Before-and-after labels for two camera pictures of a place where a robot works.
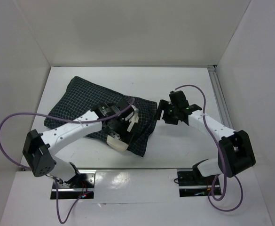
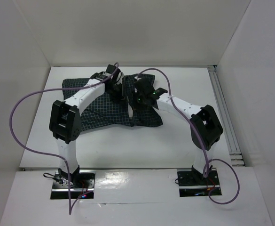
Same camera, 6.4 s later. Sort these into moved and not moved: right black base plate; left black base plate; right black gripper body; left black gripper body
Moved: left black gripper body; right black gripper body
Not moved: right black base plate; left black base plate
